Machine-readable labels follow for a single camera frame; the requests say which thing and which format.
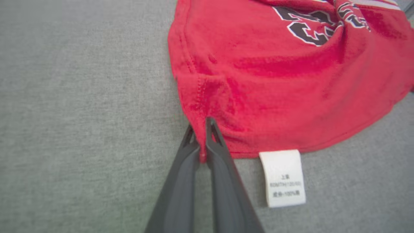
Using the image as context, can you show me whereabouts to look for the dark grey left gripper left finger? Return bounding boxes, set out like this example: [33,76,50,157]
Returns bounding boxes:
[145,125,201,233]

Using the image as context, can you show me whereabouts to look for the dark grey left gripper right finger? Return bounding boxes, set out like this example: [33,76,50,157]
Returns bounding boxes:
[205,118,266,233]

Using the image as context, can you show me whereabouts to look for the red jersey with striped trim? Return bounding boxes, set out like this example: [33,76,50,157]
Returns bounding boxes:
[168,0,414,208]

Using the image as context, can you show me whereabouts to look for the red and white shirt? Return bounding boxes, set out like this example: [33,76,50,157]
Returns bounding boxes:
[0,0,414,233]

